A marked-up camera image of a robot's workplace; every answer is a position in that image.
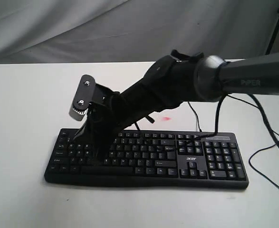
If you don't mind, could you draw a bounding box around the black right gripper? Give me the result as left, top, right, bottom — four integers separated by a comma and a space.
73, 92, 130, 166

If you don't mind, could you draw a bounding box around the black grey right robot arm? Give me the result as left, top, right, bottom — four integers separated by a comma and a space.
69, 50, 279, 160

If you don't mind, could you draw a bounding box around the black acer keyboard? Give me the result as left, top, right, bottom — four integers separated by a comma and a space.
44, 129, 249, 190

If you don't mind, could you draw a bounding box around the red mark on table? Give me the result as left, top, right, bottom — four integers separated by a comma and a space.
162, 117, 171, 121

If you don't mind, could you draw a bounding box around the white backdrop cloth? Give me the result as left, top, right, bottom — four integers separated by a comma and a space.
0, 0, 279, 64

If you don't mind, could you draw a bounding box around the black tripod stand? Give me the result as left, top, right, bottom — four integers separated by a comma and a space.
265, 8, 279, 55

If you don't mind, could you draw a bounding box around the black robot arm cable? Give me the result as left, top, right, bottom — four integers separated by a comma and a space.
172, 94, 279, 164

